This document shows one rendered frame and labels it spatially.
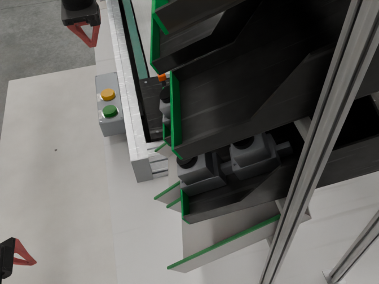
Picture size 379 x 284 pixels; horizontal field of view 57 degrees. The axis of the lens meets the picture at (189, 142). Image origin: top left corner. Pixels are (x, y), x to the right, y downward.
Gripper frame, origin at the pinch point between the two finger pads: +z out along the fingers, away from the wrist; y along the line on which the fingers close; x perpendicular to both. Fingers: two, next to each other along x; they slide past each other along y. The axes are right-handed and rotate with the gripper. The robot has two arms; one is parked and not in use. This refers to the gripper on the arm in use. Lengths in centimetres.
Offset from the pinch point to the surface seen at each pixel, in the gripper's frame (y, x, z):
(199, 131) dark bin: -40.4, -13.9, -12.8
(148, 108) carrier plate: 4.2, -8.5, 26.2
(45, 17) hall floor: 238, 63, 122
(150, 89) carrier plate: 11.7, -10.4, 26.2
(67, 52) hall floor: 180, 44, 122
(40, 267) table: -29, 24, 37
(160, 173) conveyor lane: -11.6, -8.1, 35.4
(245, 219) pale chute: -40.5, -21.0, 12.8
